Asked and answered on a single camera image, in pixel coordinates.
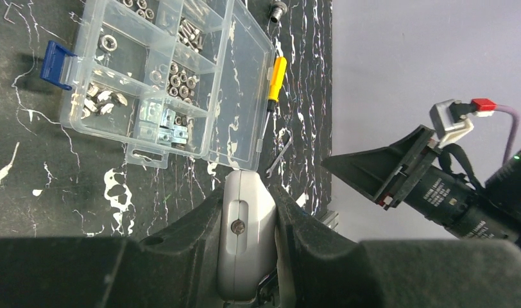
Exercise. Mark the clear plastic screw organizer box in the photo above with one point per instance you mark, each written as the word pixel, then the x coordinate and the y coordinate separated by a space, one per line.
pixel 189 78

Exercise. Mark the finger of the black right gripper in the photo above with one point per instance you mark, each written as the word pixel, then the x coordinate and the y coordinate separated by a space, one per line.
pixel 366 171

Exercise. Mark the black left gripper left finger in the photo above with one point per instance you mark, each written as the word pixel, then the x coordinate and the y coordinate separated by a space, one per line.
pixel 175 267

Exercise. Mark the yellow handled screwdriver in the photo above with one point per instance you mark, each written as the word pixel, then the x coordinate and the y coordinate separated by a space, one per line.
pixel 276 83

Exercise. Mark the small silver wrench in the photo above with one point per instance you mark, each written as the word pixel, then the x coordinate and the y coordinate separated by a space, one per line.
pixel 278 158

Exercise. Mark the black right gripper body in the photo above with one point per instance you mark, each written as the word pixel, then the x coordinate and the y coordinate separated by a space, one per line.
pixel 405 163

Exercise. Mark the small dark metal cylinder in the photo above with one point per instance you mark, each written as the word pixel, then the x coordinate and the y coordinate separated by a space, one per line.
pixel 278 10

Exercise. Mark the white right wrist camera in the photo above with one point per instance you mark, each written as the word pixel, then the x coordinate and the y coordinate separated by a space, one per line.
pixel 451 121

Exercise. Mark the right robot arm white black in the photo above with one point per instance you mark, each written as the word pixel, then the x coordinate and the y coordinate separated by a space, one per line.
pixel 439 183

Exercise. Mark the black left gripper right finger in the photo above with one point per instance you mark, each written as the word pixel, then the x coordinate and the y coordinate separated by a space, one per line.
pixel 317 267

